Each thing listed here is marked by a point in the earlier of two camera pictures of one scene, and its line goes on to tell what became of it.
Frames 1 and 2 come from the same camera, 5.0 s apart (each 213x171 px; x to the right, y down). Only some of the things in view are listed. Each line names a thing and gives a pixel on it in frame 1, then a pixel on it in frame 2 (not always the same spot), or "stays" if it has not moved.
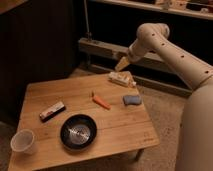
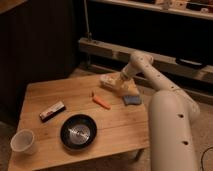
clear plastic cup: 23,141 stays
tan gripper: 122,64 → 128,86
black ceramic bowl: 78,131 stays
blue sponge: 132,100 stays
